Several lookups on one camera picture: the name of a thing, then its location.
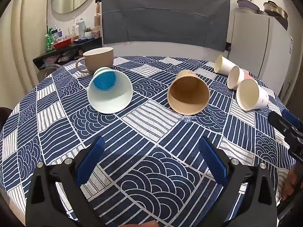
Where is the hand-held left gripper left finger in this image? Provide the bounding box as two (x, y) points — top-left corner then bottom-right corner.
(26, 136), (106, 227)

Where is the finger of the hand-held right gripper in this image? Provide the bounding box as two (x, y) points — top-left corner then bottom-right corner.
(281, 109), (303, 135)
(268, 111), (303, 163)

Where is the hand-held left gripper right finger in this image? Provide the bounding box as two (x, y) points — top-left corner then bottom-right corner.
(198, 136), (278, 227)

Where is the white cup with blue base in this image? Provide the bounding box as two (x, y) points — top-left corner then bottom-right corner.
(87, 67), (133, 114)

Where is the brown paper cup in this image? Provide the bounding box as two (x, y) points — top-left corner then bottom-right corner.
(167, 70), (211, 114)

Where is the large white paper cup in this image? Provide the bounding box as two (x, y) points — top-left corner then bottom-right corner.
(236, 79), (269, 111)

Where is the white paper cup pink print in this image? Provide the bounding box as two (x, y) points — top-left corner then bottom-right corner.
(227, 65), (252, 90)

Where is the plain white paper cup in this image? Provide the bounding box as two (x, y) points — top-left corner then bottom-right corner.
(214, 55), (237, 74)

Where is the person's right hand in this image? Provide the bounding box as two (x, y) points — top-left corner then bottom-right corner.
(281, 163), (303, 202)

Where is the blue white patterned tablecloth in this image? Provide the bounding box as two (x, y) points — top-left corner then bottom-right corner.
(0, 55), (303, 227)

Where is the white refrigerator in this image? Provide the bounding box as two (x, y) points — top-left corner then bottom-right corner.
(227, 11), (295, 97)

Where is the beige ceramic mug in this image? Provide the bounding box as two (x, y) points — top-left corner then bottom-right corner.
(76, 47), (114, 74)

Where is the metal lidded pot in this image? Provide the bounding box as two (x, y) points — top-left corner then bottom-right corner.
(263, 1), (289, 20)

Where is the purple lidded pot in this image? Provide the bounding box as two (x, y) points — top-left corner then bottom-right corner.
(237, 0), (259, 14)

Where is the red bowl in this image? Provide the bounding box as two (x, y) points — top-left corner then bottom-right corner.
(53, 38), (72, 50)

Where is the green plastic bottle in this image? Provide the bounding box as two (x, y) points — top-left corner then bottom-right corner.
(45, 28), (54, 51)

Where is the wooden hairbrush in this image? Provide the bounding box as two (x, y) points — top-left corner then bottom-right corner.
(94, 2), (102, 28)

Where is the grey cloth cover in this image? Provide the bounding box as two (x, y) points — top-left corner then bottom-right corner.
(101, 0), (231, 52)

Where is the metal chair frame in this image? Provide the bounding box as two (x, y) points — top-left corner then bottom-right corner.
(44, 63), (62, 79)

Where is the black wall shelf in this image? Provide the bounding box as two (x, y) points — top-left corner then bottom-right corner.
(33, 37), (103, 70)

